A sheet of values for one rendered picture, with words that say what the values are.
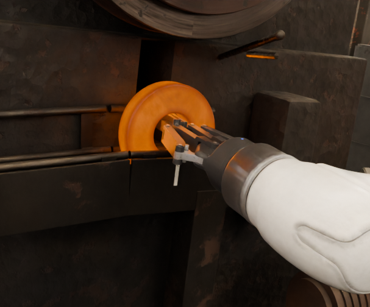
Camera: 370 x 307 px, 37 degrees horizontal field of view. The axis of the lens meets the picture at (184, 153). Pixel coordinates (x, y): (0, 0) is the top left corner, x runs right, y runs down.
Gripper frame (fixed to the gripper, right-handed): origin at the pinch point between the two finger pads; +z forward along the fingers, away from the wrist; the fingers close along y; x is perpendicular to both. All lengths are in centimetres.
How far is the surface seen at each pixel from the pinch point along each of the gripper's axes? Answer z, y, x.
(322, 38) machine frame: 13.5, 39.8, 14.2
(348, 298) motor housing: -19.9, 25.9, -22.4
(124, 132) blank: -0.5, -7.7, -1.2
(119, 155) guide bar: -3.3, -9.3, -3.7
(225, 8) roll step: -3.3, 3.9, 18.1
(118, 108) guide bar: 5.5, -6.3, 0.8
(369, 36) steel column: 274, 349, -2
